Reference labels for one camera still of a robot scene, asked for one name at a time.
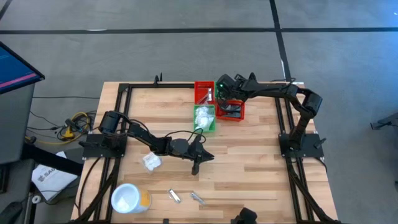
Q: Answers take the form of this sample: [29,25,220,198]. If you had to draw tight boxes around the black blurry object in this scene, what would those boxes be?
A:
[231,207,259,224]

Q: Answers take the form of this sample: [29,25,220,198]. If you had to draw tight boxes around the black side desk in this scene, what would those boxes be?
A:
[0,141,84,224]

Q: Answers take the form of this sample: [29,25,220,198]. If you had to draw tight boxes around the yellow cable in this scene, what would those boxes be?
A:
[26,111,91,146]

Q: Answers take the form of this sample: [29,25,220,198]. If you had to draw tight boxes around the red plastic mesh basket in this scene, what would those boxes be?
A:
[216,99,246,121]
[194,81,216,105]

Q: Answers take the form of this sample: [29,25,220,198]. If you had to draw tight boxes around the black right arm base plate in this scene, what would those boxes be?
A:
[279,133,325,159]

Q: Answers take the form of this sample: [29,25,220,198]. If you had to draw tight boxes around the monitor with blue screen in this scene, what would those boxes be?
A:
[0,41,45,165]

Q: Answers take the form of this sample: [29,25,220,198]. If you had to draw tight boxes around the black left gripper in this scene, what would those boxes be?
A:
[169,133,216,176]

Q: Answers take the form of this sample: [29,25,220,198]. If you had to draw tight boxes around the white printed booklet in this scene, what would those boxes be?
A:
[30,151,78,202]

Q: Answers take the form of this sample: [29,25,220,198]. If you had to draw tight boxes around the black chair armrest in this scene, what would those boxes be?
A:
[0,201,23,224]

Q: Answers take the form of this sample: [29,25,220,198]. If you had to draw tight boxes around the black floor cable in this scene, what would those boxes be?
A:
[32,96,101,100]

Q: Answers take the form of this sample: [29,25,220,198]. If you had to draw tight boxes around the office chair base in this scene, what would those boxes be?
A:
[369,111,398,131]

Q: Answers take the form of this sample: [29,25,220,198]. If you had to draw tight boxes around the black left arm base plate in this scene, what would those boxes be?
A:
[82,133,127,159]

